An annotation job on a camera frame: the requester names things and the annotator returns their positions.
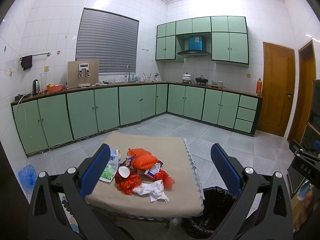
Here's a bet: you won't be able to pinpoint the green white plastic bag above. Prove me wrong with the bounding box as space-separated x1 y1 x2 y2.
99 150 121 183

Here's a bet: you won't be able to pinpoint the red plastic wrapper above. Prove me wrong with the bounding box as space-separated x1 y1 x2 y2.
117 174 142 195

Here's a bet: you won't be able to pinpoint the orange foam net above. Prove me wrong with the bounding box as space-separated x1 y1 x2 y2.
132 155 158 170
127 148 152 158

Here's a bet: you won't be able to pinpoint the white tissue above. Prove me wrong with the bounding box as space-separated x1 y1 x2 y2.
132 180 169 203

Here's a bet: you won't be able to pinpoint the blue red snack wrapper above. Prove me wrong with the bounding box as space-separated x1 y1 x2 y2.
119 157 163 180

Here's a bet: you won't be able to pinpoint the red plastic bag piece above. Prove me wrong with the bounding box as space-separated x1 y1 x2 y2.
154 169 175 189

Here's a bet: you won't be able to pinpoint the black lined trash bin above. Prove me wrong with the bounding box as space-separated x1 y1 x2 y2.
181 186 237 239

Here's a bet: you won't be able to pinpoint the green lower kitchen cabinets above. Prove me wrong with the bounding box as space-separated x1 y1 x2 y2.
11 82 263 154

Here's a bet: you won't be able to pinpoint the dark glass cabinet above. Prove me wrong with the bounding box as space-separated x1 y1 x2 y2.
301 80 320 156

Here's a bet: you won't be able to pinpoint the blue plastic bag on floor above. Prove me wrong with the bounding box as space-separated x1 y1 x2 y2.
18 165 37 191

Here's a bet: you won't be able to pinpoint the beige tablecloth with blue trim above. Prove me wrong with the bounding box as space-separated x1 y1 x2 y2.
58 130 205 233

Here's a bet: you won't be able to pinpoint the orange thermos flask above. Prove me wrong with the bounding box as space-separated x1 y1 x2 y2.
256 79 263 96

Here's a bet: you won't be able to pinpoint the wooden door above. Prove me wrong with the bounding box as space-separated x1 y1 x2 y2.
257 42 296 137
287 41 316 142

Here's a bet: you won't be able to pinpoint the orange plastic basket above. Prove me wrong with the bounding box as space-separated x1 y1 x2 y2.
47 84 64 94

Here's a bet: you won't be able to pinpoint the steel electric kettle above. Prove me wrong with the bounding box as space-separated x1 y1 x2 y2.
32 79 41 95

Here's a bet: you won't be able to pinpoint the black wok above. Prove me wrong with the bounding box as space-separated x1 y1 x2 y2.
195 75 208 86

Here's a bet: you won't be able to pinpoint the clear measuring jug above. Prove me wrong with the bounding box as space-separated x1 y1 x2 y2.
40 72 48 92

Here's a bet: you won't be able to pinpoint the brown water dispenser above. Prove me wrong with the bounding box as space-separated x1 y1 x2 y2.
67 60 99 88

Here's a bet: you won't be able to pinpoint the white cooking pot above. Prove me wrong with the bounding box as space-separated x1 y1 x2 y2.
182 73 192 84

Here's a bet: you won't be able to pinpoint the chrome sink faucet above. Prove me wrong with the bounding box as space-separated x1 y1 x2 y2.
125 64 131 83

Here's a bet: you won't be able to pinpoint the blue range hood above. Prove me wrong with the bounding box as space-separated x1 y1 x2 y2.
176 36 212 58

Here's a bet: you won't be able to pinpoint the grey window blind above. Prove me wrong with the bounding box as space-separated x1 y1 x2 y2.
75 8 139 75

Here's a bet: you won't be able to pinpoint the green upper wall cabinets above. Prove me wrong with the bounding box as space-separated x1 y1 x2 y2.
156 16 249 67

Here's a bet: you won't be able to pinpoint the dark towel on rail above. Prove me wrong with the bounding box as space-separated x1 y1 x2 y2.
21 55 33 71

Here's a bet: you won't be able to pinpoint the chrome towel rail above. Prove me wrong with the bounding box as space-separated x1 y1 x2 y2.
19 51 51 61

